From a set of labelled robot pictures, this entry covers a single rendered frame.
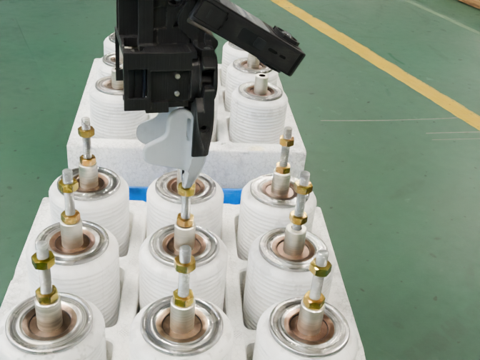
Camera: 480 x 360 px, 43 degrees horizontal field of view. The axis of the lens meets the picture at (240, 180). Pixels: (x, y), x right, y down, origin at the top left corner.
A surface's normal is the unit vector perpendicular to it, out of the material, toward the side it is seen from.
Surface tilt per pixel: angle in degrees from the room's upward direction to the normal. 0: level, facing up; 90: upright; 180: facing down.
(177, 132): 91
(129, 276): 0
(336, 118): 0
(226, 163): 90
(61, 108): 0
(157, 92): 90
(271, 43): 90
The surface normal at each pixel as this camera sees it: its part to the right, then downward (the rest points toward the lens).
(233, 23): 0.22, 0.51
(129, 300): 0.08, -0.85
